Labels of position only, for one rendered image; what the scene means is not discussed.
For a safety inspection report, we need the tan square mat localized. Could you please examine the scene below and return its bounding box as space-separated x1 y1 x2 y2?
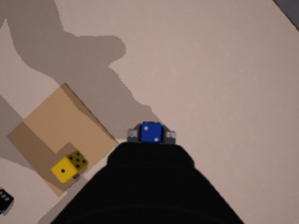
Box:
7 83 118 197

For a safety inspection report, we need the black die with white pips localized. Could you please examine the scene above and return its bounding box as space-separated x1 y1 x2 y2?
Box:
0 189 14 214

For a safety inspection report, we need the yellow die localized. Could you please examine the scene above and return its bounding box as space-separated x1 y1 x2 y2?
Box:
51 150 88 184

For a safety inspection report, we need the blue die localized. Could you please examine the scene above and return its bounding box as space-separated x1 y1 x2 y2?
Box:
141 121 161 143

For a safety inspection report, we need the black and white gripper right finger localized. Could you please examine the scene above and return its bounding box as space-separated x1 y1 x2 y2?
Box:
161 125 176 144

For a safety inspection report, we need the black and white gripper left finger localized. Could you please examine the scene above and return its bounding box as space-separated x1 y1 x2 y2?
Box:
127 123 142 142

